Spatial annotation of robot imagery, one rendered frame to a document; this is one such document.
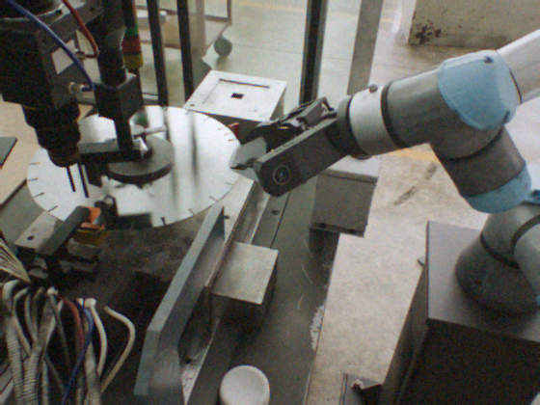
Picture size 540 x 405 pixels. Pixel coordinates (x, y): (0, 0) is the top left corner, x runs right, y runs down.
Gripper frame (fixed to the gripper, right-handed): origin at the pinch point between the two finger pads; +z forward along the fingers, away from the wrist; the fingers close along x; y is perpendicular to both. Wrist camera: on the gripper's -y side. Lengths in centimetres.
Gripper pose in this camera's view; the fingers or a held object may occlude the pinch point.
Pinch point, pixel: (233, 167)
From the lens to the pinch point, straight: 69.4
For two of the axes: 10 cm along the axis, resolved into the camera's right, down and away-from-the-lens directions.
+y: 5.0, -5.3, 6.8
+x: -4.6, -8.3, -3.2
